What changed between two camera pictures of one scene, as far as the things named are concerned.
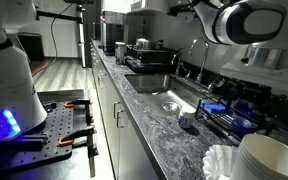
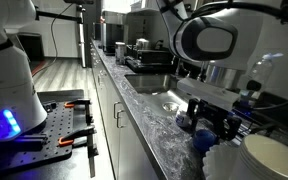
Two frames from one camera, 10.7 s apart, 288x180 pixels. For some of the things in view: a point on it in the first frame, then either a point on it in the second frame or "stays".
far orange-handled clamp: (86, 102) stays
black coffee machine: (112, 30) stays
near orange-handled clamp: (82, 138) stays
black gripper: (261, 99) to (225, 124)
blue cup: (243, 125) to (203, 139)
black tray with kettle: (140, 58) stays
